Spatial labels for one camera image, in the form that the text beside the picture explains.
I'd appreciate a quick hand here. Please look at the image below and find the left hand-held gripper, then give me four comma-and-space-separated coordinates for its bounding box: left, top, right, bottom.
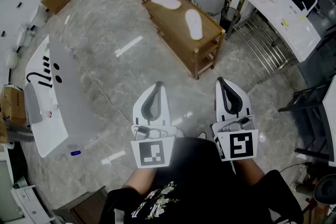
130, 81, 177, 169

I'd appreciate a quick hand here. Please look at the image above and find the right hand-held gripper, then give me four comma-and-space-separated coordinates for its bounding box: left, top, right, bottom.
211, 76, 259, 162

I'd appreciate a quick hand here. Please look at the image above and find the white insole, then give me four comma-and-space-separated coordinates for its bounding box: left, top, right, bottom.
185, 8, 204, 41
151, 0, 182, 10

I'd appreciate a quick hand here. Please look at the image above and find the person's left forearm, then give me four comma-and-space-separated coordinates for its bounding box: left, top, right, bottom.
122, 166, 158, 196

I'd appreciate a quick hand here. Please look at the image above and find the person's right forearm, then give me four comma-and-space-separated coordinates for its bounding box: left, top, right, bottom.
233, 158, 266, 187

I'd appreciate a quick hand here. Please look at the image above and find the person's black printed shirt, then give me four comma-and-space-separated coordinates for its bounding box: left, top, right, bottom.
99, 136, 305, 224

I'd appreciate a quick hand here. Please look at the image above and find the wooden shoe rack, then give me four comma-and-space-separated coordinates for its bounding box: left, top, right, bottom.
130, 0, 226, 81

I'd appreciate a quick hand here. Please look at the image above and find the white sink counter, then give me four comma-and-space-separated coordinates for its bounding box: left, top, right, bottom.
240, 0, 322, 63

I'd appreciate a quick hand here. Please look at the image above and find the white vanity counter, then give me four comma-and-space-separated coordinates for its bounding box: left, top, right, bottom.
25, 35, 106, 158

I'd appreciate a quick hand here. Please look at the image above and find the black faucet spout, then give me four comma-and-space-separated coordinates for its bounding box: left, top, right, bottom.
25, 72, 53, 83

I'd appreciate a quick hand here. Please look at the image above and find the dark brown cabinet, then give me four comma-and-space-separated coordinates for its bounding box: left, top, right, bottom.
52, 185, 107, 224

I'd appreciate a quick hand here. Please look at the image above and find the grey ribbed mat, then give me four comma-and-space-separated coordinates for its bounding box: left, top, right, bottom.
25, 82, 43, 124

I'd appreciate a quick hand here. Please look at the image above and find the black round seat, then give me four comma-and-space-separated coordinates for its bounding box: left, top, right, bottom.
313, 174, 336, 204

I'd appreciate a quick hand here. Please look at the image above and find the white round bin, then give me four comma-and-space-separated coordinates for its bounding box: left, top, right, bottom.
16, 25, 34, 48
29, 5, 49, 29
5, 49, 19, 69

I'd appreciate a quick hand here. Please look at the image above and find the white printer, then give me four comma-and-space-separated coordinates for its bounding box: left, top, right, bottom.
10, 177, 57, 224

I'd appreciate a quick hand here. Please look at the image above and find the black wire wastebasket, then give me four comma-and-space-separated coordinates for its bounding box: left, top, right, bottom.
219, 6, 242, 31

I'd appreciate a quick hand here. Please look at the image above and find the white desk with dark frame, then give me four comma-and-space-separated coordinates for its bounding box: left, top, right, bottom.
278, 78, 336, 166

